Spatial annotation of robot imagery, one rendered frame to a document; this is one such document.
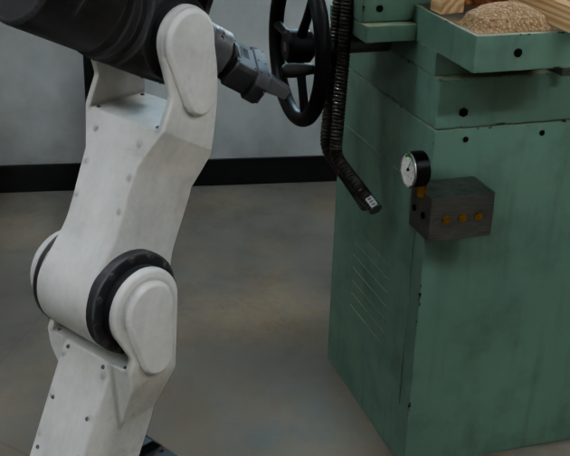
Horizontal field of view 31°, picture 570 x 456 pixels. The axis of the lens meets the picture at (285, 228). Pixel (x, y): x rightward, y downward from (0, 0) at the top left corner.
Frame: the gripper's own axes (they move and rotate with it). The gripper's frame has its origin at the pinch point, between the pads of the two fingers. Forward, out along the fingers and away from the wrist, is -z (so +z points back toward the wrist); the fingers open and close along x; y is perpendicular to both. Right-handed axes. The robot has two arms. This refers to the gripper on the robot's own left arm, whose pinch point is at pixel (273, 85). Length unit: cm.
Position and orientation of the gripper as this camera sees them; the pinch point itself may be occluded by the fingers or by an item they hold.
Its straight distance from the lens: 177.3
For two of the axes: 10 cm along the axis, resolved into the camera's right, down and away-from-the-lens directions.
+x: 1.4, 6.3, -7.6
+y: 5.7, -6.8, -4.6
